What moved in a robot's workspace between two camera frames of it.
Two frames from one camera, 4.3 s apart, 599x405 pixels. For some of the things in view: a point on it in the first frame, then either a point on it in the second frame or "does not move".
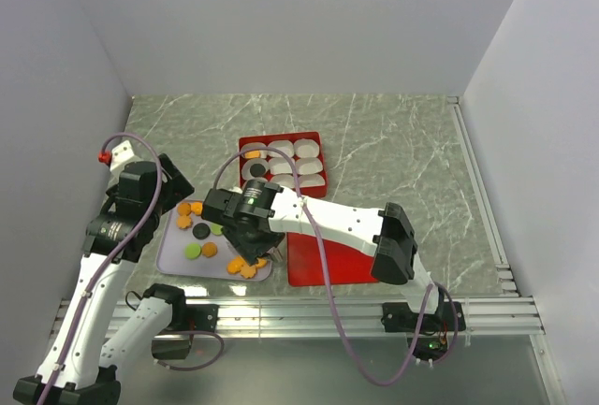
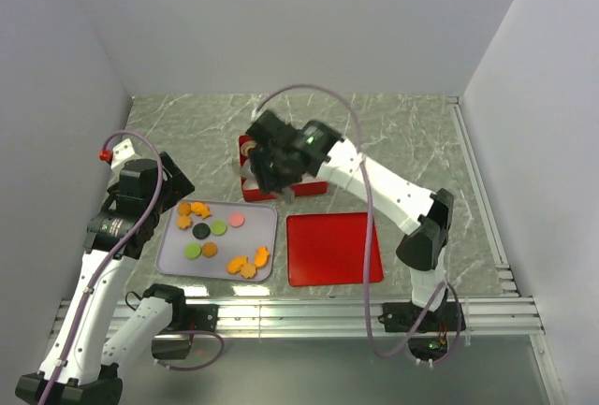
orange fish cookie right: x=262 y=262 does not move
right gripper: x=248 y=251 to x=267 y=181
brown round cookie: x=210 y=249 does not move
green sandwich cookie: x=215 y=228 does not move
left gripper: x=175 y=188 does not move
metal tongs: x=276 y=254 to x=250 y=181
